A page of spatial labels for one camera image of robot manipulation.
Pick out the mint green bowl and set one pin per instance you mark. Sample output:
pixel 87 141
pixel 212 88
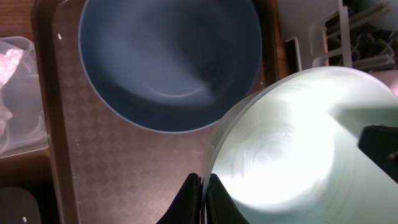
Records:
pixel 289 153

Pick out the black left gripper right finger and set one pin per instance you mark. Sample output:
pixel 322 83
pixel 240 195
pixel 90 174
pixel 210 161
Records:
pixel 220 208

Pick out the grey dishwasher rack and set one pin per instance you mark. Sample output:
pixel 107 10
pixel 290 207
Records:
pixel 356 34

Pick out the clear plastic bin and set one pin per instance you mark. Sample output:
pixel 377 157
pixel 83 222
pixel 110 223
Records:
pixel 26 130

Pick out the white tissue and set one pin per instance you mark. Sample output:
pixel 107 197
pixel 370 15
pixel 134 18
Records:
pixel 10 61

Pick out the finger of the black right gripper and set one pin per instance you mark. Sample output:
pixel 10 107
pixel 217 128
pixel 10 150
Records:
pixel 379 143

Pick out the black tray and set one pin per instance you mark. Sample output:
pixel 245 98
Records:
pixel 29 203

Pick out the dark blue plate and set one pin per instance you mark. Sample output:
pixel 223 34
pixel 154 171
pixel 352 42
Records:
pixel 170 66

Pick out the pink cup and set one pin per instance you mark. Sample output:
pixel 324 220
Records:
pixel 389 78

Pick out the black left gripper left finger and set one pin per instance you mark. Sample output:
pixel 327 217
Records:
pixel 185 207

